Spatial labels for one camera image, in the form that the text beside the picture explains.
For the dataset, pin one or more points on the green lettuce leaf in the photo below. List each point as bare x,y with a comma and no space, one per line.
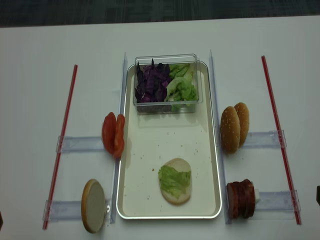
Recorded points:
174,182

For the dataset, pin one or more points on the green lettuce pile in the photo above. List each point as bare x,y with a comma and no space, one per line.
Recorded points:
181,87

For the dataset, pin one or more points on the inner tomato slice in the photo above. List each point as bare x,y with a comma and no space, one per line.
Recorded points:
119,142

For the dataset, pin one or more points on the tomato slice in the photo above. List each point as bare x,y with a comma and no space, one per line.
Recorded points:
119,142
108,132

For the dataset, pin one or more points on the outer tomato slice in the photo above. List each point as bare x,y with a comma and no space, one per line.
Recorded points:
108,132

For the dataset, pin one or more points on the meat patty stack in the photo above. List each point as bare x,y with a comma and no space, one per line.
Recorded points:
241,199

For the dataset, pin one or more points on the clear plastic container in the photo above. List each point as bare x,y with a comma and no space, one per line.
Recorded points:
167,107

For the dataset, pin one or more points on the purple cabbage leaves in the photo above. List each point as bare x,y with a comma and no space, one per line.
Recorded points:
152,82

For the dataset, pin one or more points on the metal tray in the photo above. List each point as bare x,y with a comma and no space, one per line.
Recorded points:
151,140

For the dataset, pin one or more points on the bun bottom on tray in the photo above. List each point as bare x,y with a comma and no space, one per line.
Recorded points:
180,165

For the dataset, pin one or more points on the front sesame bun top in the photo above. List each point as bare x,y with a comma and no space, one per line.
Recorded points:
230,130

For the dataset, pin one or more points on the sesame bun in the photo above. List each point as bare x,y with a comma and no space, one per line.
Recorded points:
230,130
244,121

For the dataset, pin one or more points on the rear sesame bun top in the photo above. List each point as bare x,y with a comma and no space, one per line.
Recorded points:
244,121

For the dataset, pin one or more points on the left red rod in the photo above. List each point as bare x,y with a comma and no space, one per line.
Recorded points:
62,133

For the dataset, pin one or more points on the red rod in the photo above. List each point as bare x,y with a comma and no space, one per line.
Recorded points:
62,133
294,198

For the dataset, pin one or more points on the upright bun bottom half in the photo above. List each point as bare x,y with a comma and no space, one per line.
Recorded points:
93,206

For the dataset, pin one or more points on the white pusher block right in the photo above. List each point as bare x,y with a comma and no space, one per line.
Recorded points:
256,195

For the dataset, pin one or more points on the right red rod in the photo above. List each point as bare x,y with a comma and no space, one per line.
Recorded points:
294,198

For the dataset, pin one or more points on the clear rail by tomato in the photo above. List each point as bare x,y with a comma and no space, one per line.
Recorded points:
69,144

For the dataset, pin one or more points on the clear rail by buns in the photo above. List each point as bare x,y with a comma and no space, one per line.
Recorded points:
270,140

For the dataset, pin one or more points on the clear rail by patties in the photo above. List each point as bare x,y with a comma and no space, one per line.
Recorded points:
279,201

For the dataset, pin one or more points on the clear rail by bun half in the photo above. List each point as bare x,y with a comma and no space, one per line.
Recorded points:
56,210

